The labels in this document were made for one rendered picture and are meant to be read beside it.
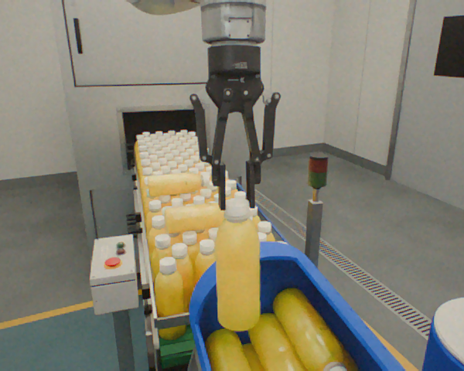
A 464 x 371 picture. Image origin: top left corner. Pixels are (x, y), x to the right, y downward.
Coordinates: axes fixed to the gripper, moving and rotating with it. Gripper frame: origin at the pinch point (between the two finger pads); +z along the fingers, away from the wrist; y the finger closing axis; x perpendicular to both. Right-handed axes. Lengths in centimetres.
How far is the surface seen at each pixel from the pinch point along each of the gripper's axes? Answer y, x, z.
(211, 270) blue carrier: -3.3, 10.8, 19.0
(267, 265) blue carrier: 8.4, 13.4, 20.2
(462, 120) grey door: 268, 284, 17
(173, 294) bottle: -11.0, 28.9, 33.2
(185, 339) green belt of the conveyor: -9, 30, 47
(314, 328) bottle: 12.7, -1.7, 25.0
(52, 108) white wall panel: -139, 414, 3
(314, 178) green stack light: 35, 60, 14
